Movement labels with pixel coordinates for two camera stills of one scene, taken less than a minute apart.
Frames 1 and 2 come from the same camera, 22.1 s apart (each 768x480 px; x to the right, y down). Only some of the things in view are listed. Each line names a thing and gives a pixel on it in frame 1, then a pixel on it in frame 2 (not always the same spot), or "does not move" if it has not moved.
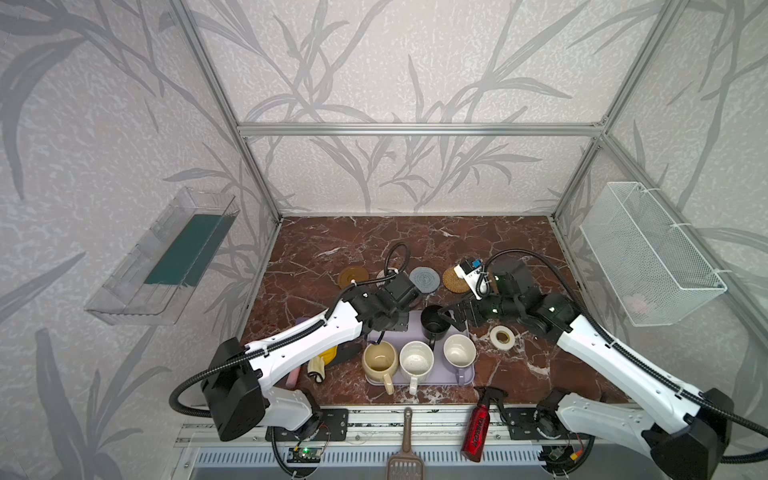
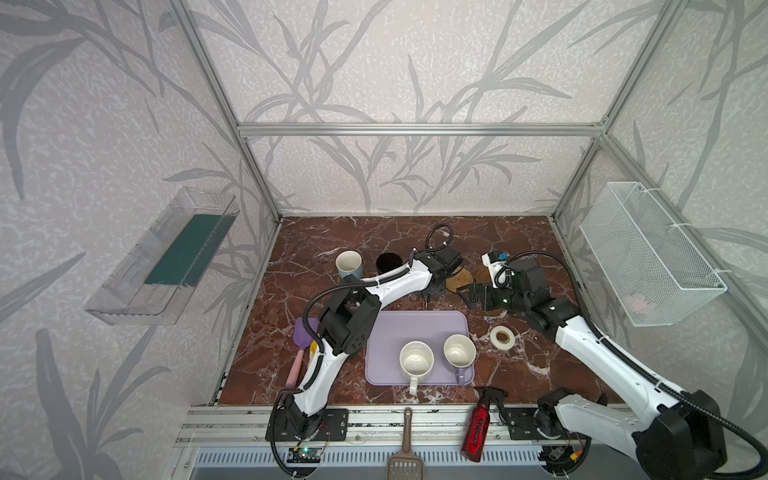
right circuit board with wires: x=561 y=458 does not move
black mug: x=434 y=325 to x=387 y=261
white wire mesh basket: x=654 y=274 does not move
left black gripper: x=395 y=321 to x=435 y=283
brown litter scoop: x=406 y=465 does not move
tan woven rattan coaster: x=453 y=282 does not move
